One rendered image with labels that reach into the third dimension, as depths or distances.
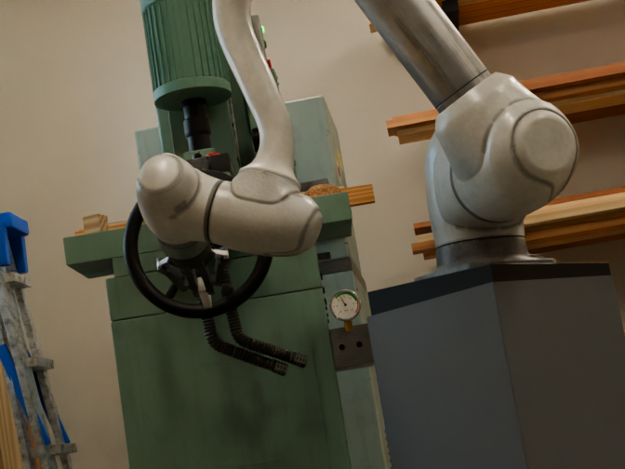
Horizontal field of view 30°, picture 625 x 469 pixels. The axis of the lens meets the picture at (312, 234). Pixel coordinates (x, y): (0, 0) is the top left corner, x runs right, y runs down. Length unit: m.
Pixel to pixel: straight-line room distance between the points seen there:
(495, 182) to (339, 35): 3.36
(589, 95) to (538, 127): 2.83
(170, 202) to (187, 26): 0.90
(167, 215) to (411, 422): 0.53
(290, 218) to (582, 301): 0.51
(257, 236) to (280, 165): 0.12
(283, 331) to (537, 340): 0.70
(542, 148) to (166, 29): 1.15
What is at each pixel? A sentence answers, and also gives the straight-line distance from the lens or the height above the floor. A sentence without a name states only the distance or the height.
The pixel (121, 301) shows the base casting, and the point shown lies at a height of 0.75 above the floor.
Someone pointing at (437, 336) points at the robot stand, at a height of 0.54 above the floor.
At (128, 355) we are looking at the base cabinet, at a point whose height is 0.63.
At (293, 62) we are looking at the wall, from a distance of 5.08.
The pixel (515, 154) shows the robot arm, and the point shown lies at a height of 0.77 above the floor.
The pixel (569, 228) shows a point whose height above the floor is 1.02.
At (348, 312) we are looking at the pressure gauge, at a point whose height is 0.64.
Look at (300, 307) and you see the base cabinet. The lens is 2.39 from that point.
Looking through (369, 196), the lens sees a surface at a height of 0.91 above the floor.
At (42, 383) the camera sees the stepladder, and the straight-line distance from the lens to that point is 3.39.
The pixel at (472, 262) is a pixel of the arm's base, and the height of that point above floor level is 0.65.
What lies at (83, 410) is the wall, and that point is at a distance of 5.04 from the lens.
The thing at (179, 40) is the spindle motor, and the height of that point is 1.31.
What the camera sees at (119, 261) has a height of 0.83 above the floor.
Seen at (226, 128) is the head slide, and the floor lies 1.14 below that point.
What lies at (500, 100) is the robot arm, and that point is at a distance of 1.79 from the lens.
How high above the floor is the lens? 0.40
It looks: 10 degrees up
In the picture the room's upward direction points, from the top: 9 degrees counter-clockwise
